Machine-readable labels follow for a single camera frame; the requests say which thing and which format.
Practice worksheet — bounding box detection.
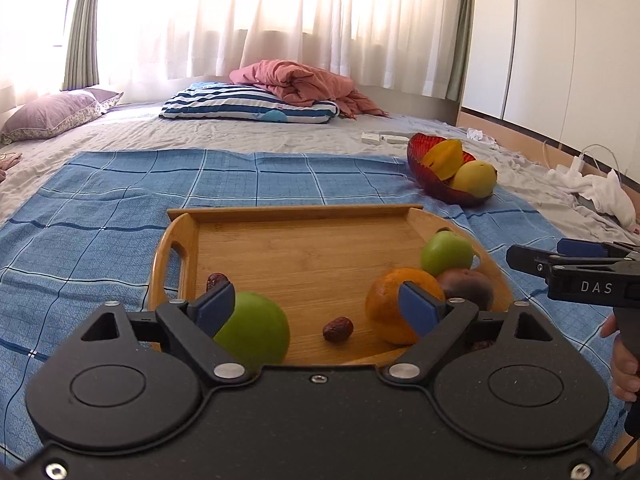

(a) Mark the large green apple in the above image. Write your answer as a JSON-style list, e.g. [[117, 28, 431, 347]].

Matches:
[[214, 292, 291, 370]]

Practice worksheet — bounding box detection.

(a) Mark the dark purple plum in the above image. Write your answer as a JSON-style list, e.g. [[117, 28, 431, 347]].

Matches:
[[437, 269, 494, 311]]

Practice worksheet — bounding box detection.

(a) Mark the person's right hand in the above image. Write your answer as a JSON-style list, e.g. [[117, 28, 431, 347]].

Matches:
[[600, 314, 640, 403]]

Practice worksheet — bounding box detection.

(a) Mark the orange fruit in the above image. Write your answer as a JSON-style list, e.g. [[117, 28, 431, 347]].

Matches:
[[364, 268, 445, 346]]

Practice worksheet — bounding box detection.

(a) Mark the blue striped pillow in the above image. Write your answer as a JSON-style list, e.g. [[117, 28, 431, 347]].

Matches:
[[160, 82, 340, 125]]

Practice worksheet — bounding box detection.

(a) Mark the pink crumpled blanket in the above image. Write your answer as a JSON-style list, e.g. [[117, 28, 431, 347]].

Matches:
[[229, 60, 387, 118]]

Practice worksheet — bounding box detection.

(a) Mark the red glass fruit bowl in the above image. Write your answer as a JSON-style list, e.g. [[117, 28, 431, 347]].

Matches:
[[407, 132, 494, 208]]

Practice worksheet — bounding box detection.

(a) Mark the yellow mango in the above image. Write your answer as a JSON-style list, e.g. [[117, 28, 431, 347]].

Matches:
[[449, 160, 498, 198]]

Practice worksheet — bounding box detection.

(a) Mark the white wardrobe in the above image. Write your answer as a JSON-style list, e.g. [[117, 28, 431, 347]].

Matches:
[[461, 0, 639, 180]]

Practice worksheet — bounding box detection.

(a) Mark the white sheer curtain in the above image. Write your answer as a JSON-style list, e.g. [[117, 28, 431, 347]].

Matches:
[[1, 0, 460, 104]]

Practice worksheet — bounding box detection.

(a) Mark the yellow starfruit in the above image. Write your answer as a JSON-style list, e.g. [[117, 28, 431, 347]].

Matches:
[[421, 139, 465, 181]]

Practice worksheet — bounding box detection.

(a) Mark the blue plaid cloth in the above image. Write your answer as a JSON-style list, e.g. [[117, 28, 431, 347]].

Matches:
[[0, 148, 633, 470]]

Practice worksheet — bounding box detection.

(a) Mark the white charger cable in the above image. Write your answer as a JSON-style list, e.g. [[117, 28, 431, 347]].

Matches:
[[541, 138, 624, 181]]

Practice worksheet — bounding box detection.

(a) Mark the grey bed sheet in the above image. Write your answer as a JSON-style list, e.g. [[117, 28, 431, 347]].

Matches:
[[1, 104, 639, 243]]

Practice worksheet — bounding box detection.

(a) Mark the green drape right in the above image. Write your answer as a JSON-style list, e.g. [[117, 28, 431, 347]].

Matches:
[[446, 0, 474, 102]]

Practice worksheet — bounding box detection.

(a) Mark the purple floral pillow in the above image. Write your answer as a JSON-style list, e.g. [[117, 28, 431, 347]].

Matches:
[[1, 87, 122, 144]]

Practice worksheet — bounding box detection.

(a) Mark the red jujube date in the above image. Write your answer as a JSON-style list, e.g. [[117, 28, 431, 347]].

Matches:
[[206, 273, 230, 292], [322, 316, 354, 344]]

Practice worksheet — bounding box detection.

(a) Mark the green drape left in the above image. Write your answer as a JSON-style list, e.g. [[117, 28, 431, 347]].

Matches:
[[62, 0, 99, 90]]

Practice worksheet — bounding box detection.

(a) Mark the wooden serving tray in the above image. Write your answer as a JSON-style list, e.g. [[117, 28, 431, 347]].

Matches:
[[146, 204, 516, 369]]

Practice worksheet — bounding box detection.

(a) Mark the green drape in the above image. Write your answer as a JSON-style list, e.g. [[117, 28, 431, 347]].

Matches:
[[62, 0, 99, 90], [446, 0, 474, 102]]

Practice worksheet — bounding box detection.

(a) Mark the white crumpled cloth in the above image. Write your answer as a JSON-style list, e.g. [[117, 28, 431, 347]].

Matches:
[[547, 166, 636, 231]]

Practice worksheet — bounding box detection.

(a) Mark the small green apple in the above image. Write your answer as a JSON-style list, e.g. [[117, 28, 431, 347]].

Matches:
[[421, 231, 474, 276]]

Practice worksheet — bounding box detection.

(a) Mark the white small box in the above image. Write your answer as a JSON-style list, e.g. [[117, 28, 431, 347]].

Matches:
[[381, 133, 409, 144], [360, 132, 382, 145]]

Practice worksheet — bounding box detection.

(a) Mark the pink clothing pile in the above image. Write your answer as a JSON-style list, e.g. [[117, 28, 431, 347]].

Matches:
[[0, 153, 22, 182]]

